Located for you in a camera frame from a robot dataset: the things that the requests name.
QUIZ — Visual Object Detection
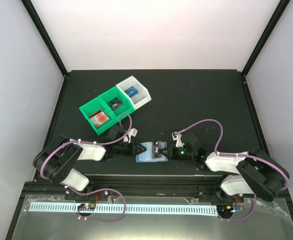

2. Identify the green end plastic bin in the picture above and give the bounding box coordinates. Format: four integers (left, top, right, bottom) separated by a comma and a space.
79, 96, 117, 136

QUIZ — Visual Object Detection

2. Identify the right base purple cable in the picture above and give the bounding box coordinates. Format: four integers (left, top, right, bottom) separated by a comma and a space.
217, 193, 258, 223

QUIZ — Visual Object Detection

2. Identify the black frame post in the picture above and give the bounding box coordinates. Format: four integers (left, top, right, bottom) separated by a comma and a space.
241, 0, 291, 77
21, 0, 69, 77

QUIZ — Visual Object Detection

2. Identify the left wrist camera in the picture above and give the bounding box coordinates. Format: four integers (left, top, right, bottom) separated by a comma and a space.
123, 128, 138, 143

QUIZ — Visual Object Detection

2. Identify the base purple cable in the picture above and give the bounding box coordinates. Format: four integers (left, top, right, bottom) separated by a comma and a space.
68, 187, 127, 223
217, 193, 258, 223

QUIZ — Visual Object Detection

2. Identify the white plastic bin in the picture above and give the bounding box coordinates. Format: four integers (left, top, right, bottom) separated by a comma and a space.
115, 75, 152, 111

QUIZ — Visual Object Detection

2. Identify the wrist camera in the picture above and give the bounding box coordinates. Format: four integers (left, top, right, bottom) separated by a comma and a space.
123, 128, 138, 143
171, 131, 184, 148

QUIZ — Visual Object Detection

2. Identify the green middle plastic bin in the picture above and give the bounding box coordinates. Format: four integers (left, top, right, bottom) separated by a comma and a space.
98, 86, 135, 124

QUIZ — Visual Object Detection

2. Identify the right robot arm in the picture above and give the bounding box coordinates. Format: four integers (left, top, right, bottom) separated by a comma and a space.
158, 132, 290, 202

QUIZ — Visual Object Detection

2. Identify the white slotted cable duct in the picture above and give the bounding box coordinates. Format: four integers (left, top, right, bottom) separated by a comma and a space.
28, 202, 218, 217

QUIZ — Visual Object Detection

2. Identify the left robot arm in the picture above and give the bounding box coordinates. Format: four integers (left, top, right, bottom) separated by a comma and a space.
33, 125, 147, 200

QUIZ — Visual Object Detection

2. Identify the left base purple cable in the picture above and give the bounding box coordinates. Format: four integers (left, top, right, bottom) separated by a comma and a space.
68, 187, 127, 223

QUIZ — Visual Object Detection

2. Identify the black frame post right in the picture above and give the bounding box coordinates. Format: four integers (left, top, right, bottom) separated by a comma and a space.
241, 0, 291, 77

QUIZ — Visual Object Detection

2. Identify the blue card holder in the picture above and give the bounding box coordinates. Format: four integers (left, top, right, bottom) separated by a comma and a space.
135, 141, 168, 163

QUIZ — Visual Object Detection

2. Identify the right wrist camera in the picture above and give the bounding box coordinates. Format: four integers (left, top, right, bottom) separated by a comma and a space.
171, 131, 184, 148

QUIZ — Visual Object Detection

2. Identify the black frame post left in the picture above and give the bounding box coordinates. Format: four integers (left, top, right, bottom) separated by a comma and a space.
21, 0, 69, 77

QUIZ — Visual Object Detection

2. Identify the blue card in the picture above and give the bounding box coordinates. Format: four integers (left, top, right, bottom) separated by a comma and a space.
124, 86, 139, 98

